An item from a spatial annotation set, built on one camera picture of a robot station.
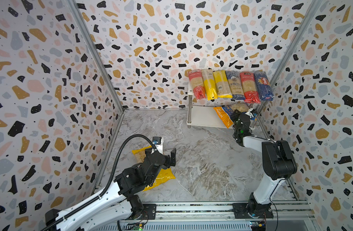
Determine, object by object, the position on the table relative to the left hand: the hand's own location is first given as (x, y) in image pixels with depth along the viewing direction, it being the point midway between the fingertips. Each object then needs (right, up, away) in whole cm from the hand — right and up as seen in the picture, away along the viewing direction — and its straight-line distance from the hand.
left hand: (168, 147), depth 69 cm
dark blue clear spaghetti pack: (+38, +34, +15) cm, 53 cm away
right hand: (+39, +23, +23) cm, 51 cm away
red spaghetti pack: (+45, +32, +13) cm, 57 cm away
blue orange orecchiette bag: (+35, +18, +27) cm, 48 cm away
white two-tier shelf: (+45, +24, +29) cm, 59 cm away
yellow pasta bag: (-4, -18, +15) cm, 24 cm away
